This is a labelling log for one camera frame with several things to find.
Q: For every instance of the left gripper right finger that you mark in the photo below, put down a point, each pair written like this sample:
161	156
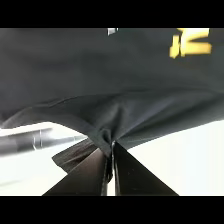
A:
136	178

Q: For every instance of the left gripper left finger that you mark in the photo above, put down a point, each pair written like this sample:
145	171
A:
86	178

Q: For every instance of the black garment with yellow print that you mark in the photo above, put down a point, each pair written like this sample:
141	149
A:
110	76

